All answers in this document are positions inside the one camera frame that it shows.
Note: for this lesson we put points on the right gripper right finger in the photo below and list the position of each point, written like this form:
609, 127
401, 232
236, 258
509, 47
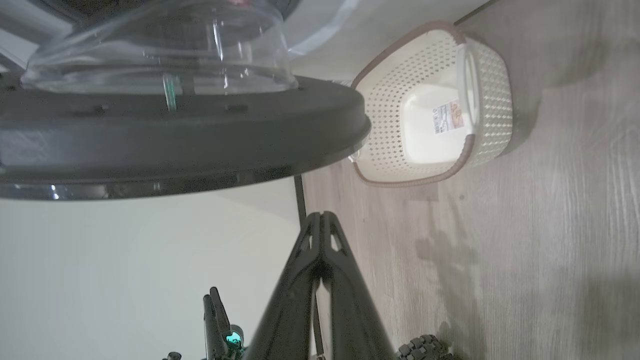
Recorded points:
355, 320

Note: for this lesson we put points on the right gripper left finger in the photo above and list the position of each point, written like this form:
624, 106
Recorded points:
290, 310

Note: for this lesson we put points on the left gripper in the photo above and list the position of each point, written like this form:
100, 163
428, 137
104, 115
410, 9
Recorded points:
234, 345

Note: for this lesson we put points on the round glass washing machine door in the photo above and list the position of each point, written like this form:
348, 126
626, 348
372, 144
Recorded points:
175, 140

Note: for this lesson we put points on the cream perforated laundry basket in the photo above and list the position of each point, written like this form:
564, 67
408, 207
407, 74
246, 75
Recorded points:
390, 110

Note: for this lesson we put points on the paper label in basket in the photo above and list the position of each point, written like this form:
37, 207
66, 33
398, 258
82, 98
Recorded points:
448, 116

